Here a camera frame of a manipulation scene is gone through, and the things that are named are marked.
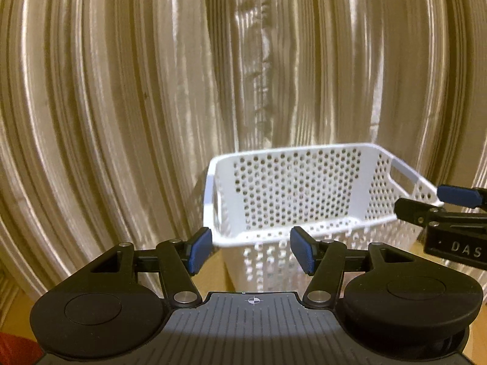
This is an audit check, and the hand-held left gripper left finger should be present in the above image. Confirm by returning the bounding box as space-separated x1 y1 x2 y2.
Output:
89 227 213 308

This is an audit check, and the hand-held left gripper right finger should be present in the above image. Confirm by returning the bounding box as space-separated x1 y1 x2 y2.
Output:
290 226 417 307

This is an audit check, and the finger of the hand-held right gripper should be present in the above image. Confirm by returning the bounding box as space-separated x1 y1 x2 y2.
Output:
437 184 487 209
394 198 487 233

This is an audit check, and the white perforated plastic basket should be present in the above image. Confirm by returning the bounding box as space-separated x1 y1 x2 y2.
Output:
203 142 444 293

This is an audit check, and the yellow round desktop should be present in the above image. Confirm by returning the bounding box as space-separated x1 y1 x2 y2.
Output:
192 245 487 354

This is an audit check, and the beige pleated curtain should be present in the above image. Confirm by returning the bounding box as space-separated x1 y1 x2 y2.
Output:
0 0 487 305

